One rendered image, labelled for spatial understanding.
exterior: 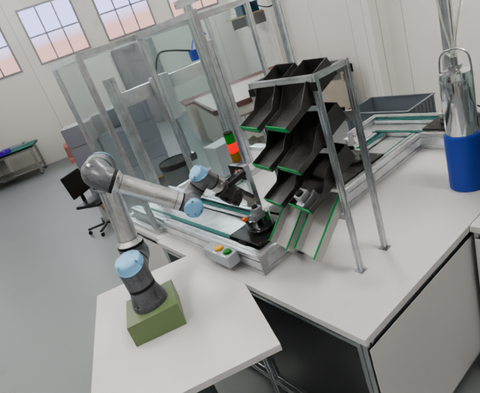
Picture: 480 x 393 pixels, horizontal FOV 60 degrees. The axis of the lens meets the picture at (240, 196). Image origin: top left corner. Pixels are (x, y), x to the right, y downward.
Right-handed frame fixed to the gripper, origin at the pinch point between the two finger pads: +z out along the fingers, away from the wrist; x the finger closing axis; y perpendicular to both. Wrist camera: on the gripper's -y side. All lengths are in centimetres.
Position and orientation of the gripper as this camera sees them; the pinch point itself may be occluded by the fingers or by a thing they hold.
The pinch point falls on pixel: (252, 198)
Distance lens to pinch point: 195.8
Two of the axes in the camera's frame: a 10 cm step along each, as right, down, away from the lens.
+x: 6.1, 1.3, -7.8
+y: -3.7, 9.2, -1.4
